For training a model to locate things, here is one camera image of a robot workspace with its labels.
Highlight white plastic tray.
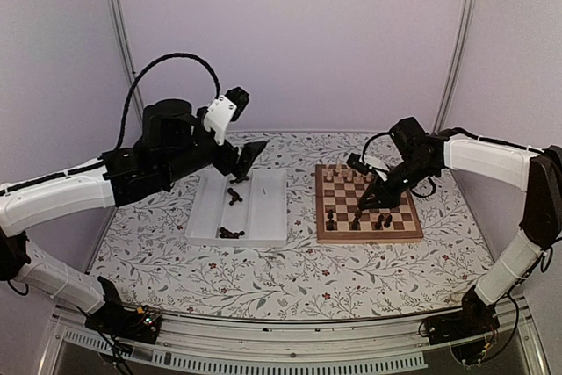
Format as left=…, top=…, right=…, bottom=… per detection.
left=185, top=169, right=288, bottom=248

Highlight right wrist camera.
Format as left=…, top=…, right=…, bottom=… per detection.
left=346, top=153, right=388, bottom=176

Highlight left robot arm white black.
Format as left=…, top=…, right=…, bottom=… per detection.
left=1, top=88, right=266, bottom=335

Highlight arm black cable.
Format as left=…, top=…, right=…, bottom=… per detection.
left=360, top=131, right=394, bottom=174
left=116, top=53, right=220, bottom=150

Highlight wooden chess board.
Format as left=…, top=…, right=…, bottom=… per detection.
left=314, top=162, right=425, bottom=244

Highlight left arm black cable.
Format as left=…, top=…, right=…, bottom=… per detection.
left=116, top=53, right=220, bottom=150

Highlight dark chess piece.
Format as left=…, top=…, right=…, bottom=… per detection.
left=383, top=214, right=393, bottom=228
left=326, top=210, right=335, bottom=231
left=350, top=210, right=362, bottom=230

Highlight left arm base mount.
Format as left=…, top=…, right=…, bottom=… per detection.
left=85, top=303, right=162, bottom=344

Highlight aluminium front rail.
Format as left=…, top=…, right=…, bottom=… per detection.
left=37, top=291, right=554, bottom=375

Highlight dark chess pieces in tray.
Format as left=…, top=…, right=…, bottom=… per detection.
left=218, top=180, right=250, bottom=239

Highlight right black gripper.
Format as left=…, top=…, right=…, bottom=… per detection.
left=358, top=155, right=438, bottom=209

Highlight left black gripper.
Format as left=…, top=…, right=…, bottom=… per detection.
left=162, top=107, right=266, bottom=184

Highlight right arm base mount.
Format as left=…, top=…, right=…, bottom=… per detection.
left=420, top=311, right=500, bottom=366

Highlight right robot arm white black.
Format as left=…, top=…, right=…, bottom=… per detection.
left=347, top=117, right=561, bottom=336

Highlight dark chess rook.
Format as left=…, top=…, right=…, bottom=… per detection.
left=374, top=214, right=385, bottom=230

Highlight floral table cloth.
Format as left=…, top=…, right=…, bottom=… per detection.
left=90, top=133, right=493, bottom=320

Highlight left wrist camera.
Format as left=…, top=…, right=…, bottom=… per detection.
left=203, top=87, right=249, bottom=146

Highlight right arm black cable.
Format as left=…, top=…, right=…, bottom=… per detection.
left=360, top=131, right=394, bottom=174

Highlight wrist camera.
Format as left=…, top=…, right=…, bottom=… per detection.
left=203, top=87, right=249, bottom=146
left=346, top=153, right=388, bottom=176

